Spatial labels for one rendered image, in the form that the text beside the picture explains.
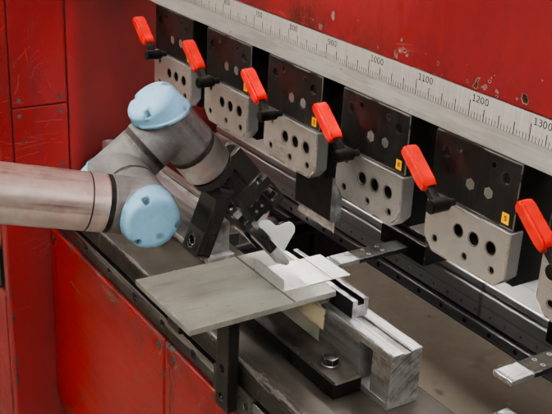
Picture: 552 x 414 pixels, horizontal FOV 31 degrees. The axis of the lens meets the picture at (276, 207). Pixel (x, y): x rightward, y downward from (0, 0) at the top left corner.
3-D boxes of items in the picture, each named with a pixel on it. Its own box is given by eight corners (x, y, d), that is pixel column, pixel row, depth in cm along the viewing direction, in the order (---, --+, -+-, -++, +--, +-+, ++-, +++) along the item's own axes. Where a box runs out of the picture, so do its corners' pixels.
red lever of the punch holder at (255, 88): (240, 66, 155) (263, 117, 151) (262, 63, 157) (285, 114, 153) (236, 73, 156) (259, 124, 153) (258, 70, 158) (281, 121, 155)
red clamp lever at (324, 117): (312, 100, 139) (339, 158, 136) (335, 97, 141) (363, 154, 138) (306, 108, 141) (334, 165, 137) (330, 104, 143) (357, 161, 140)
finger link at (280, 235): (315, 246, 151) (278, 206, 148) (290, 273, 151) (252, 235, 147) (307, 241, 154) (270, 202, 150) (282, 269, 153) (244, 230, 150)
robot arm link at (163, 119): (112, 108, 136) (158, 68, 136) (158, 158, 143) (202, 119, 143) (131, 131, 130) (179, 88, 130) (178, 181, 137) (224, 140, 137)
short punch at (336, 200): (293, 212, 163) (296, 158, 159) (303, 209, 164) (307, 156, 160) (328, 234, 155) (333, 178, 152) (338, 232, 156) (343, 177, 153)
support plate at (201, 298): (135, 285, 156) (135, 279, 155) (274, 252, 169) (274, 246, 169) (189, 337, 142) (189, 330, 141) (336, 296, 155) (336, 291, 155)
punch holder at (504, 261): (421, 245, 131) (434, 127, 124) (468, 232, 135) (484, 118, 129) (502, 292, 119) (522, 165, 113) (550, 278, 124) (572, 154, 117)
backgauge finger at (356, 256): (310, 257, 169) (312, 231, 167) (425, 228, 182) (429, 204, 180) (352, 286, 160) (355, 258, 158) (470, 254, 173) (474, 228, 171)
